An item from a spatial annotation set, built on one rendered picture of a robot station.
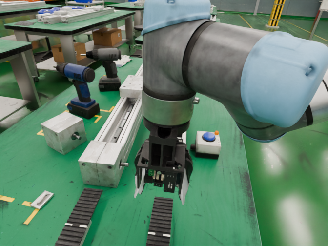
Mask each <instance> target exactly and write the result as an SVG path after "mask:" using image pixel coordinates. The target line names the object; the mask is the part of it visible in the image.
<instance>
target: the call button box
mask: <svg viewBox="0 0 328 246"><path fill-rule="evenodd" d="M204 133H206V132H205V131H197V134H196V140H195V145H194V144H191V147H190V149H194V150H195V157H201V158H210V159H218V157H219V153H220V150H221V143H220V137H219V135H215V134H214V132H211V133H213V134H214V135H215V139H214V140H212V141H209V140H206V139H204V137H203V135H204Z"/></svg>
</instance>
